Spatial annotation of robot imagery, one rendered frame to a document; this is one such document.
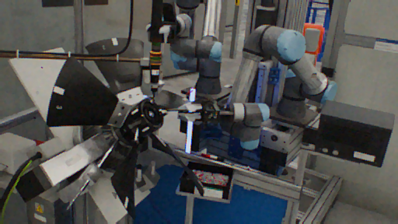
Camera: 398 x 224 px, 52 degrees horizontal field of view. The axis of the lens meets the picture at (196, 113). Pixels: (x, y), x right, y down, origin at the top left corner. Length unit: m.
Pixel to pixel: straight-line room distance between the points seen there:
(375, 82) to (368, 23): 0.41
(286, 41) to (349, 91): 1.60
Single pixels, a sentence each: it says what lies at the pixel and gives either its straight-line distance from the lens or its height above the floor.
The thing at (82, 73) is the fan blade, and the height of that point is 1.38.
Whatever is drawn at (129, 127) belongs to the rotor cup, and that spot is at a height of 1.18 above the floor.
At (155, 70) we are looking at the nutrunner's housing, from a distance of 1.50.
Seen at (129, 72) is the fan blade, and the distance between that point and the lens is 1.56.
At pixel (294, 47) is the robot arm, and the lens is 1.66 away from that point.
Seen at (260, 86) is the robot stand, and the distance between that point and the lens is 2.23.
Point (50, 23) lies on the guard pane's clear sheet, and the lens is 2.12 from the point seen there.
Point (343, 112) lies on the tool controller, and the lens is 1.68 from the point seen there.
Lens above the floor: 1.77
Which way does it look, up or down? 22 degrees down
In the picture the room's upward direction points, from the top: 5 degrees clockwise
